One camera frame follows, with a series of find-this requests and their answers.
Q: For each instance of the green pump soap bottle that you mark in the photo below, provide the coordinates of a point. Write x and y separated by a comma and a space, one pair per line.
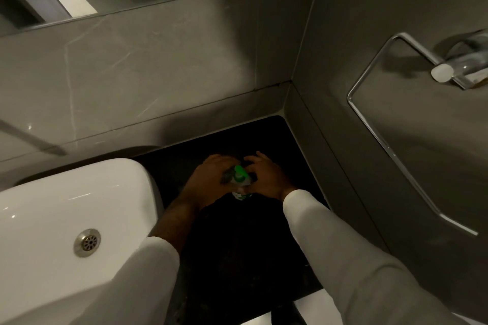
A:
239, 182

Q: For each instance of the white ceramic sink basin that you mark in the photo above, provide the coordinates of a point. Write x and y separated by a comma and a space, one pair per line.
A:
64, 237

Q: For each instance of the person's right forearm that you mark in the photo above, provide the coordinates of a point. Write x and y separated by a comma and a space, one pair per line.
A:
358, 267

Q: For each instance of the person's right hand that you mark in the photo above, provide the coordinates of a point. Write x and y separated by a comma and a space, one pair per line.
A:
268, 180

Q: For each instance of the metal sink drain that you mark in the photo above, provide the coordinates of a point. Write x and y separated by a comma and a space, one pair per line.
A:
87, 243

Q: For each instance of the person's right thumb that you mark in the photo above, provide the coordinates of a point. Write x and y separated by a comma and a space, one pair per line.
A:
252, 180

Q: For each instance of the person's left hand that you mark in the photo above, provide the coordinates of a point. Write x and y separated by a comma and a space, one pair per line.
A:
207, 184

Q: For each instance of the person's left forearm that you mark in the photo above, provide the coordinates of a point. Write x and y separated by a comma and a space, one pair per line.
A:
125, 271

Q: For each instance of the person's left fingers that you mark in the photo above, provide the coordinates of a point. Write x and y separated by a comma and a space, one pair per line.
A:
227, 163

